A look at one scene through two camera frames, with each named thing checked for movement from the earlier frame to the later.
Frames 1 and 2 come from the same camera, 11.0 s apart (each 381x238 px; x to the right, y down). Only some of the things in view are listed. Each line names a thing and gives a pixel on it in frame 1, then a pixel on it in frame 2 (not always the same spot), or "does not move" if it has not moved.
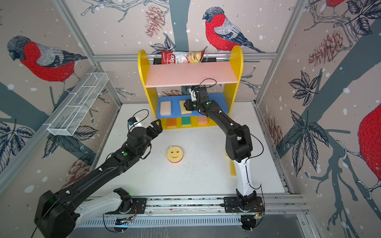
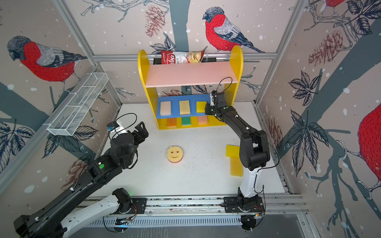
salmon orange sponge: [202, 120] does not move
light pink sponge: [165, 108] does not move
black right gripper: [188, 105] -> [208, 106]
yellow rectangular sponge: [232, 168] does not move
